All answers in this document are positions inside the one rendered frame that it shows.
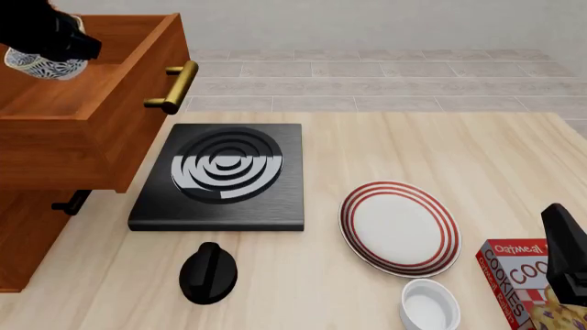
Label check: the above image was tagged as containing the round black stove knob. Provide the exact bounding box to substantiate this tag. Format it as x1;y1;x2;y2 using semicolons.
178;241;239;306

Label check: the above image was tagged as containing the brass drawer handle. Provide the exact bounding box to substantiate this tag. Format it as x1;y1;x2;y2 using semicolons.
143;60;200;116

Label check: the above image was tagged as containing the black white patterned bowl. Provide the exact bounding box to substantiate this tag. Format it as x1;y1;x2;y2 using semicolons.
3;14;89;82

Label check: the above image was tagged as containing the white plate with red rings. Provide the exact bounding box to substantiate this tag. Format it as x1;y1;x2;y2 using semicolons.
338;180;462;280

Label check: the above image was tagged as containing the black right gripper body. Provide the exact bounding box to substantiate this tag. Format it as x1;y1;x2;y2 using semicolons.
545;270;587;308

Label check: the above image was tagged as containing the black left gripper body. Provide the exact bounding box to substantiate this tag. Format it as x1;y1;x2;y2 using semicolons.
58;20;104;61

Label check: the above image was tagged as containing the small white ramekin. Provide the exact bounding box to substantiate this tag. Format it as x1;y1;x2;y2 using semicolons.
399;278;462;330

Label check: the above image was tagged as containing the red oatmeal cookies box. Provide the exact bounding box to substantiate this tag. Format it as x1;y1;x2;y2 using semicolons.
474;237;587;330

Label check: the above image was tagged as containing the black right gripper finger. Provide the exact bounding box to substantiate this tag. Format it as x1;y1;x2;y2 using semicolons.
540;203;587;276

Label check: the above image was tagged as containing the wooden cabinet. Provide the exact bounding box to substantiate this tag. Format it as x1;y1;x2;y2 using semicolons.
0;187;94;294

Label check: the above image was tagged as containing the open wooden drawer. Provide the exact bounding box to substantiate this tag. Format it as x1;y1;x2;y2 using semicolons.
0;12;192;194

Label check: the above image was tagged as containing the flat black stove plate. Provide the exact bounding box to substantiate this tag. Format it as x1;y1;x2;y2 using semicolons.
127;122;306;233

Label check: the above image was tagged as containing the dark drawer handle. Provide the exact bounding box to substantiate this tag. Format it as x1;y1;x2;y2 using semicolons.
50;189;93;217

